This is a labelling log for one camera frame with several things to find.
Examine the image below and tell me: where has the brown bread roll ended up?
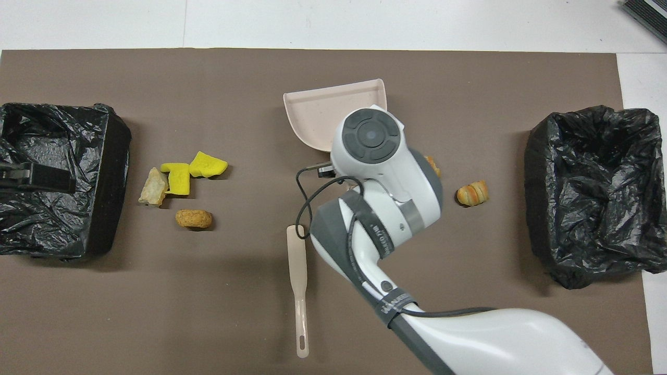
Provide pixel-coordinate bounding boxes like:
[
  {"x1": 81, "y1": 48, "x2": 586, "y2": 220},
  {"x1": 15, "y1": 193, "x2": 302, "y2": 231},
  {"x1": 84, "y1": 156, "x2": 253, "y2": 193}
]
[{"x1": 175, "y1": 209, "x2": 214, "y2": 230}]

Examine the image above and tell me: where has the yellow sponge piece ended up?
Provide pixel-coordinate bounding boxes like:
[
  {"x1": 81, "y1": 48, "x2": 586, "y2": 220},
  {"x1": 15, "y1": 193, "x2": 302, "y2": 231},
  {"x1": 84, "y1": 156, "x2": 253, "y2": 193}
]
[
  {"x1": 160, "y1": 162, "x2": 191, "y2": 196},
  {"x1": 189, "y1": 151, "x2": 229, "y2": 179}
]

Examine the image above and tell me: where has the brown table mat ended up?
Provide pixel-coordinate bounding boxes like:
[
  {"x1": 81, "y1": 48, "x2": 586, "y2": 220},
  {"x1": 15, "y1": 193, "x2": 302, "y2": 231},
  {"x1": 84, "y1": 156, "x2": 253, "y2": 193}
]
[{"x1": 0, "y1": 48, "x2": 653, "y2": 375}]

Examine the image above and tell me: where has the dark ribbed device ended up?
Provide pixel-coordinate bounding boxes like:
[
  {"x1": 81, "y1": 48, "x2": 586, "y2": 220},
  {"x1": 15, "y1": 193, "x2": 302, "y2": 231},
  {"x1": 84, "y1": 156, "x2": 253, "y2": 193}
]
[{"x1": 620, "y1": 0, "x2": 667, "y2": 45}]

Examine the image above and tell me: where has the beige plastic dustpan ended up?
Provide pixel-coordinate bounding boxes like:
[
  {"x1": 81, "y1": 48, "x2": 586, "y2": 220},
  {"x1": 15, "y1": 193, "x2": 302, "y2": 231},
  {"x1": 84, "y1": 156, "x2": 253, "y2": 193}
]
[{"x1": 283, "y1": 79, "x2": 388, "y2": 153}]

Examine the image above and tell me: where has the bin with black trash bag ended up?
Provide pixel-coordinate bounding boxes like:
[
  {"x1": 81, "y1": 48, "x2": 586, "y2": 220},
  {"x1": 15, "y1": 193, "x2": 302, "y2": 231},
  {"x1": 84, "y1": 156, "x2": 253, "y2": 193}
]
[
  {"x1": 0, "y1": 103, "x2": 132, "y2": 260},
  {"x1": 524, "y1": 105, "x2": 667, "y2": 290}
]

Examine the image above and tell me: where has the pale beige bread chunk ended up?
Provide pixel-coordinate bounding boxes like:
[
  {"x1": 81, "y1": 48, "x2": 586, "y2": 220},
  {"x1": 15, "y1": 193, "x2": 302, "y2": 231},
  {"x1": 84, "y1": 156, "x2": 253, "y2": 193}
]
[{"x1": 138, "y1": 167, "x2": 170, "y2": 207}]

